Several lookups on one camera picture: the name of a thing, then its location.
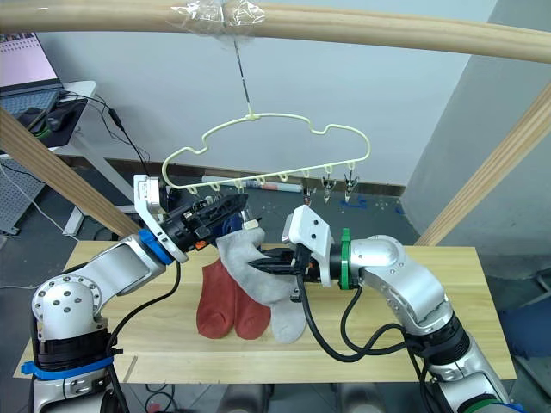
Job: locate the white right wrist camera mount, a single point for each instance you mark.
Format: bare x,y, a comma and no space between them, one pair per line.
310,228

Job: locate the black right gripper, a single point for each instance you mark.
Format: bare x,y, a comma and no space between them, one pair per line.
312,269

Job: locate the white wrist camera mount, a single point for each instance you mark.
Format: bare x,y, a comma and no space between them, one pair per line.
144,193
310,228

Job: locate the red ankle sock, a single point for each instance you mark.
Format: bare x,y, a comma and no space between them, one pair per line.
250,316
213,301

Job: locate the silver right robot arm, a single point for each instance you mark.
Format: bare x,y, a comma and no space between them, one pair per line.
409,275

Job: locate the blue tape band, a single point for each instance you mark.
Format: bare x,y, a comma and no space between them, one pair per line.
64,371

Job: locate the light grey ankle sock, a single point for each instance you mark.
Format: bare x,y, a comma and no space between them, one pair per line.
286,322
241,262

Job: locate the black mouse pad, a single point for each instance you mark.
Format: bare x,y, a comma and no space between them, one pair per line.
69,129

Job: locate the pale yellow clip hanger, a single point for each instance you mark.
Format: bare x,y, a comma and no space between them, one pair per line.
275,115

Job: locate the diagonal wooden beam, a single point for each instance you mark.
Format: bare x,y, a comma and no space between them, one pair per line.
486,172
64,176

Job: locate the clear plastic tape wrap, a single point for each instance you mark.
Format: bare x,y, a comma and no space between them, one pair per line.
206,19

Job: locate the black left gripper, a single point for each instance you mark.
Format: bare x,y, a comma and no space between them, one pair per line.
189,226

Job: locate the white desk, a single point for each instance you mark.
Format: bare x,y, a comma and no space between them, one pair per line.
82,88

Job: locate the black computer mouse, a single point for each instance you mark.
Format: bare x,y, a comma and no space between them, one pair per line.
58,120

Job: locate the grey pegboard panel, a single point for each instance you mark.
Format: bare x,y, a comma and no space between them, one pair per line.
17,198

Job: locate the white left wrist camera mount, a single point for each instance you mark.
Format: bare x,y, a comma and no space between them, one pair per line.
144,193

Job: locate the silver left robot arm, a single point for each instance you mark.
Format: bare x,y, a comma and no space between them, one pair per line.
69,297

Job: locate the dark rounded shape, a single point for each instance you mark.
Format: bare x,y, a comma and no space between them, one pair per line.
245,400
366,400

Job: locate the blue ankle sock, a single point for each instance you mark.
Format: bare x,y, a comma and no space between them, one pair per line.
233,224

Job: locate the open laptop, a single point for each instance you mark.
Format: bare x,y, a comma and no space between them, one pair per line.
26,64

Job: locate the horizontal wooden beam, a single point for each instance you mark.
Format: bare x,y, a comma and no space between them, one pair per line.
387,30

